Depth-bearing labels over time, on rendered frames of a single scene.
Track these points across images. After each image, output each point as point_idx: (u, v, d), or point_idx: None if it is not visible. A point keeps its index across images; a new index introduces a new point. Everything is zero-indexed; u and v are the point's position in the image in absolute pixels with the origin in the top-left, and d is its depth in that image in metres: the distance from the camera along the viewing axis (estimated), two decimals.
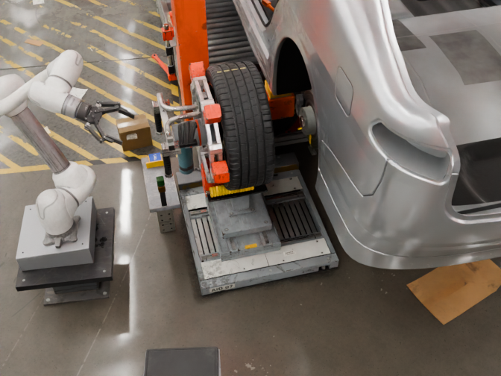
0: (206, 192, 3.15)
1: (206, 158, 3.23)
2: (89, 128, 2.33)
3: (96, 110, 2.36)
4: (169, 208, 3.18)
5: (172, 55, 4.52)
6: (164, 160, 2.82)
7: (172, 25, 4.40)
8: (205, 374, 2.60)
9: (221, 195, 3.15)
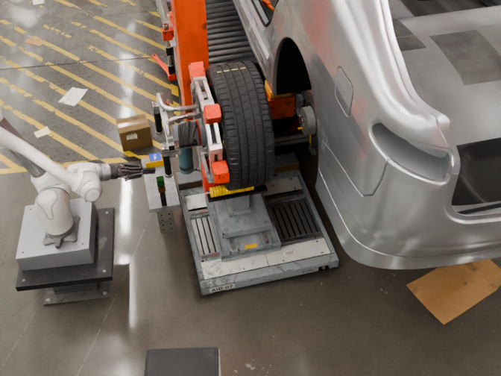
0: (206, 192, 3.15)
1: (206, 158, 3.23)
2: (129, 176, 2.92)
3: (122, 167, 2.94)
4: (169, 208, 3.18)
5: (172, 55, 4.52)
6: (164, 160, 2.82)
7: (172, 25, 4.40)
8: (205, 374, 2.61)
9: (221, 195, 3.15)
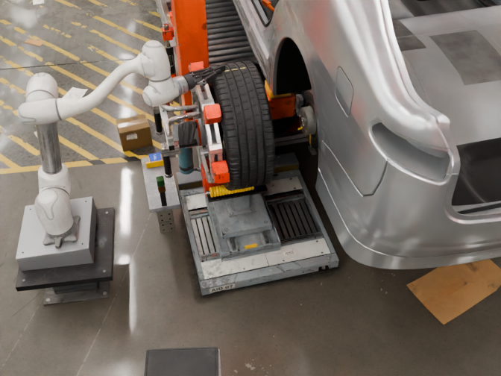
0: (206, 192, 3.15)
1: (206, 158, 3.23)
2: None
3: None
4: (169, 208, 3.18)
5: (172, 55, 4.52)
6: (164, 160, 2.82)
7: (172, 25, 4.40)
8: (205, 374, 2.61)
9: (221, 195, 3.15)
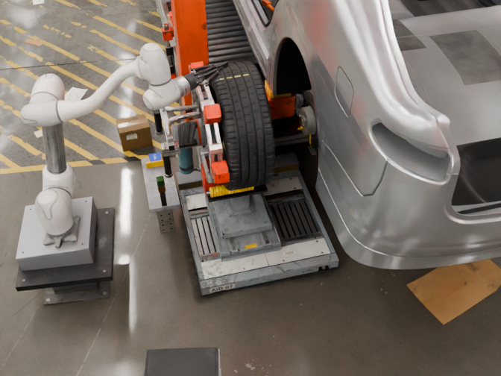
0: (206, 192, 3.15)
1: (206, 158, 3.23)
2: (195, 71, 2.66)
3: None
4: (169, 208, 3.18)
5: (172, 55, 4.52)
6: (164, 160, 2.82)
7: (172, 25, 4.40)
8: (205, 374, 2.61)
9: (221, 195, 3.15)
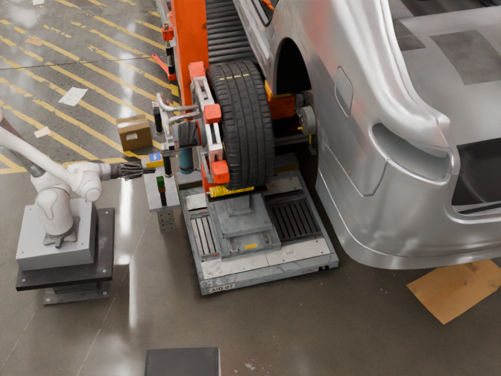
0: (206, 192, 3.15)
1: (206, 158, 3.23)
2: (130, 176, 2.92)
3: (122, 166, 2.94)
4: (169, 208, 3.18)
5: (172, 55, 4.52)
6: (164, 160, 2.82)
7: (172, 25, 4.40)
8: (205, 374, 2.61)
9: (221, 195, 3.15)
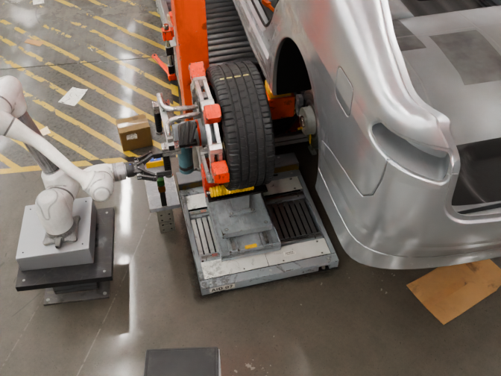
0: (206, 192, 3.15)
1: (206, 158, 3.23)
2: (139, 160, 2.89)
3: (140, 173, 2.84)
4: (169, 208, 3.18)
5: (172, 55, 4.52)
6: (164, 160, 2.82)
7: (172, 25, 4.40)
8: (205, 374, 2.61)
9: (221, 195, 3.15)
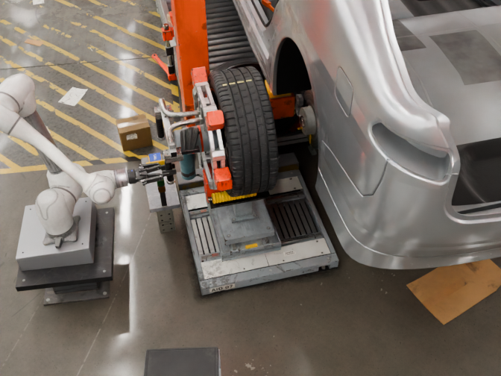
0: (208, 198, 3.12)
1: (208, 164, 3.20)
2: (145, 167, 2.85)
3: None
4: (169, 208, 3.18)
5: (172, 55, 4.52)
6: (166, 166, 2.78)
7: (172, 25, 4.40)
8: (205, 374, 2.61)
9: (224, 201, 3.12)
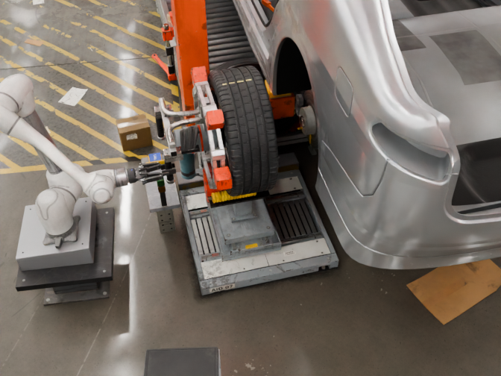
0: (208, 198, 3.12)
1: (208, 163, 3.20)
2: (144, 166, 2.85)
3: None
4: (169, 208, 3.18)
5: (172, 55, 4.52)
6: (166, 165, 2.79)
7: (172, 25, 4.40)
8: (205, 374, 2.61)
9: (224, 201, 3.12)
